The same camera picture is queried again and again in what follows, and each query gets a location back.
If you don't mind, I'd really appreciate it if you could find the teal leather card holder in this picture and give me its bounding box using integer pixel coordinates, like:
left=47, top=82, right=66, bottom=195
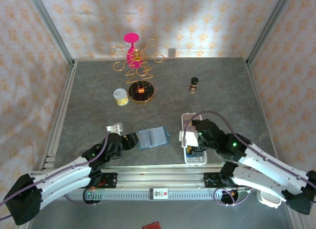
left=137, top=126, right=171, bottom=151

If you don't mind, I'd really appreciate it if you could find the stack of assorted cards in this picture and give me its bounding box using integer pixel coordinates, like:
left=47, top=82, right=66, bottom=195
left=183, top=114, right=198, bottom=131

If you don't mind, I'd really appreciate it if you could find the white plastic slotted basket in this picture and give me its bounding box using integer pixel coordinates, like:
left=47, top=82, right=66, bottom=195
left=181, top=112, right=208, bottom=165

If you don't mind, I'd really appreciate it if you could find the yellow tin can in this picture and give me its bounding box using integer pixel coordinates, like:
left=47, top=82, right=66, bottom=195
left=113, top=88, right=129, bottom=107

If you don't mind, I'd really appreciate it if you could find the white label tag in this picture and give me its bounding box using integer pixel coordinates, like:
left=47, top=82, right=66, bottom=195
left=149, top=188, right=169, bottom=201

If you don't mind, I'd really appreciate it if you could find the spice bottle with black cap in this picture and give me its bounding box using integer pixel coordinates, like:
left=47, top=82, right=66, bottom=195
left=189, top=76, right=199, bottom=94

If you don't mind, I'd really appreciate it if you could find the white square alarm clock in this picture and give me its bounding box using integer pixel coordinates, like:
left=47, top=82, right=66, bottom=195
left=256, top=189, right=282, bottom=209

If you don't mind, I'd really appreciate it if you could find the red flat object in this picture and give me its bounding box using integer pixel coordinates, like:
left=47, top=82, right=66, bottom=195
left=142, top=221, right=161, bottom=229

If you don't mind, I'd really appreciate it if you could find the pink plastic wine glass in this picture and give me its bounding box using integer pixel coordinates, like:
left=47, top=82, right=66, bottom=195
left=123, top=32, right=143, bottom=68

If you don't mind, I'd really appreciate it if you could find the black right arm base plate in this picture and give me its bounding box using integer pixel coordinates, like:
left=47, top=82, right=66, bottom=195
left=203, top=172, right=237, bottom=189

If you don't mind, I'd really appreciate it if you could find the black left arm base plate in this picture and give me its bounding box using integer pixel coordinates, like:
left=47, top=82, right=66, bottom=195
left=83, top=172, right=118, bottom=190

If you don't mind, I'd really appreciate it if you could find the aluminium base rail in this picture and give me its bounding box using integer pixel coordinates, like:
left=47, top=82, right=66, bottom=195
left=40, top=164, right=247, bottom=201

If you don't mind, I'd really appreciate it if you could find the gold wire glass stand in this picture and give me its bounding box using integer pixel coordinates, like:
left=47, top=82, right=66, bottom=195
left=110, top=38, right=165, bottom=104

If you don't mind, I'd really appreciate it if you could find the grey slotted cable duct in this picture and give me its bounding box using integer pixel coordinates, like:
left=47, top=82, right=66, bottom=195
left=64, top=191, right=250, bottom=200

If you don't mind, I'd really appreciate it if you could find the aluminium table edge rail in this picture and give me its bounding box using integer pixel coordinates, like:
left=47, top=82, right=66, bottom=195
left=39, top=61, right=79, bottom=171
left=245, top=59, right=278, bottom=163

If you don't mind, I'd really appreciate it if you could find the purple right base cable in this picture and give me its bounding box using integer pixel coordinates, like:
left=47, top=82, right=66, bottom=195
left=213, top=187, right=251, bottom=206

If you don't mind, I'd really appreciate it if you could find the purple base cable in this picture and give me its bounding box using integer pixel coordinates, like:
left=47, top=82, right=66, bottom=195
left=213, top=187, right=251, bottom=206
left=60, top=189, right=99, bottom=207

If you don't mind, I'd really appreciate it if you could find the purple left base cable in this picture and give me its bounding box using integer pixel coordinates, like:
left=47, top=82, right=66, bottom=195
left=60, top=189, right=99, bottom=207

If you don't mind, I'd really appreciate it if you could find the aluminium frame post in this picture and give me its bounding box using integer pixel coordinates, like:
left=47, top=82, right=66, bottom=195
left=245, top=0, right=296, bottom=67
left=26, top=0, right=76, bottom=67

